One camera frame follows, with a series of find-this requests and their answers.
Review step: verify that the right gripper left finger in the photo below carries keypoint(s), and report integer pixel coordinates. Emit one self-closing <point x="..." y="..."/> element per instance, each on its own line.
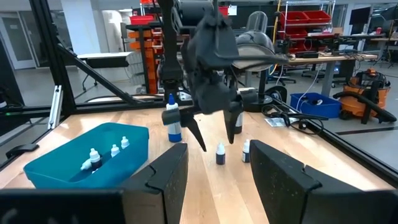
<point x="161" y="193"/>

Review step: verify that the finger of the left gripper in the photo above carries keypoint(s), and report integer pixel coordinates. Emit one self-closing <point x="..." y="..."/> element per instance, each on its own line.
<point x="194" y="130"/>
<point x="231" y="124"/>

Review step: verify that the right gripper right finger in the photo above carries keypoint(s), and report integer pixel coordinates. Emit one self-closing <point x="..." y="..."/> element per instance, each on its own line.
<point x="286" y="186"/>

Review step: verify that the large black-capped colouring bottle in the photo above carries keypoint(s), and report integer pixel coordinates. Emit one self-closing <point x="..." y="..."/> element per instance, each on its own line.
<point x="239" y="124"/>

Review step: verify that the large blue-capped colouring bottle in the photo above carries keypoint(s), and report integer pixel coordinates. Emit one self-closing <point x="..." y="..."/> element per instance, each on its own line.
<point x="175" y="132"/>

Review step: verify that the small purple-label dropper bottle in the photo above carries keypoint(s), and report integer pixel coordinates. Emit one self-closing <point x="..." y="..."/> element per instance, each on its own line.
<point x="246" y="151"/>

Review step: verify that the small blue-label dropper bottle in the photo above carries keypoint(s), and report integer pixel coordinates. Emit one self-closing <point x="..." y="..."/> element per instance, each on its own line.
<point x="220" y="154"/>

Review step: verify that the small brown-label dropper bottle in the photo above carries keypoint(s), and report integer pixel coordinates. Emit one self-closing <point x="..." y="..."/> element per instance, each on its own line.
<point x="94" y="154"/>

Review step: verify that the teal plastic bin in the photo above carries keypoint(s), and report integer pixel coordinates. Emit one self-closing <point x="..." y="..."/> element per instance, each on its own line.
<point x="62" y="174"/>

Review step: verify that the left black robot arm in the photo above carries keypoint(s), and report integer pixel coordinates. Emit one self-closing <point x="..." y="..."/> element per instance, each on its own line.
<point x="170" y="46"/>

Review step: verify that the white paper card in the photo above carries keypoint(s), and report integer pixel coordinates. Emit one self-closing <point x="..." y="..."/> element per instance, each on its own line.
<point x="275" y="122"/>

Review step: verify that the orange drawer cabinet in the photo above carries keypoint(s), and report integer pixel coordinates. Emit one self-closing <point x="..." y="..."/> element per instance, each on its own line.
<point x="153" y="74"/>

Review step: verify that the grey mesh office chair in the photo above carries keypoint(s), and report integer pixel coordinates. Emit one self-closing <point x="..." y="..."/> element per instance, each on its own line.
<point x="256" y="21"/>

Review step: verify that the blue plastic crate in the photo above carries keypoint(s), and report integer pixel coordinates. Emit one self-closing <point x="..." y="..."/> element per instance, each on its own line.
<point x="323" y="109"/>

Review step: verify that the red storage bin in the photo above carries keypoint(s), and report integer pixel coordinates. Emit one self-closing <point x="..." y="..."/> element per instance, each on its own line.
<point x="141" y="20"/>
<point x="317" y="16"/>
<point x="293" y="18"/>

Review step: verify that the orange shop vacuum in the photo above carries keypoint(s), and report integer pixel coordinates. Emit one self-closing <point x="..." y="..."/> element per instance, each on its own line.
<point x="351" y="104"/>

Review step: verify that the white-top table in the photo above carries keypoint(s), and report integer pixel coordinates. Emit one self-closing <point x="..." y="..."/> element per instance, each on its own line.
<point x="105" y="55"/>

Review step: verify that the wooden-top desk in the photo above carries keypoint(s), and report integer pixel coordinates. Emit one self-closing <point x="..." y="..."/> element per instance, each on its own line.
<point x="329" y="58"/>
<point x="384" y="39"/>

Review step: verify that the silver aluminium extrusion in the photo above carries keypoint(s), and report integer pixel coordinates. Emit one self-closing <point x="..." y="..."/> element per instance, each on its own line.
<point x="56" y="105"/>

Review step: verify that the black monitor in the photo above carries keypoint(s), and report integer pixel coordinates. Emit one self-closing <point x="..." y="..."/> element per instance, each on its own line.
<point x="360" y="15"/>

